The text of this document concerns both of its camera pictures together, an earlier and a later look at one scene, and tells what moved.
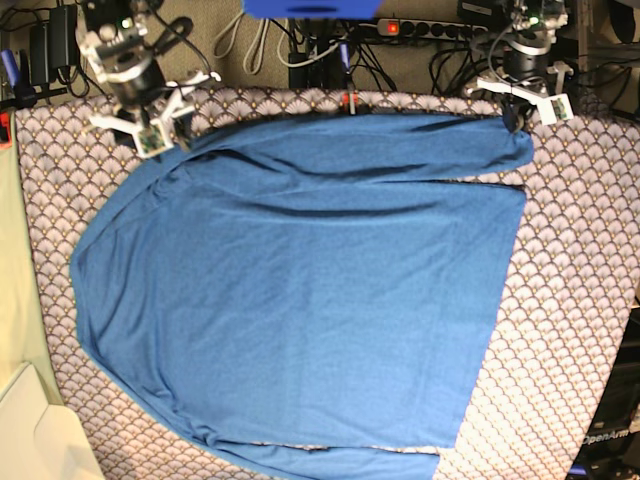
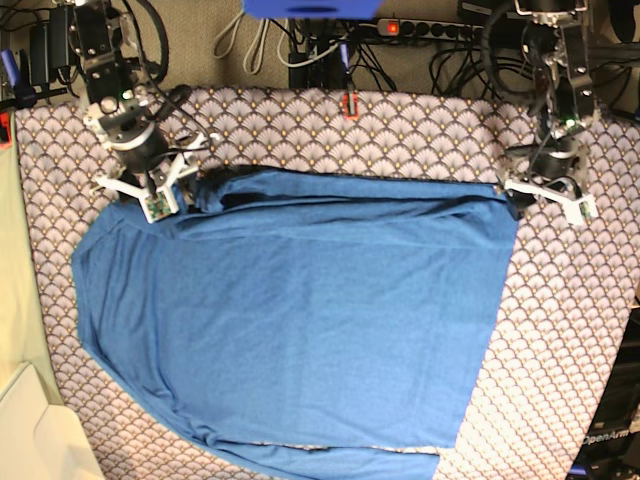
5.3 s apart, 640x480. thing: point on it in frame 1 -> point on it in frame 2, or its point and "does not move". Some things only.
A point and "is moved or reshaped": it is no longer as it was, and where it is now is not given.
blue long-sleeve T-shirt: [312, 298] is moved or reshaped
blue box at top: [312, 9] does not move
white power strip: [430, 30] does not move
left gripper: [144, 98] -> [148, 159]
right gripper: [527, 73] -> [554, 175]
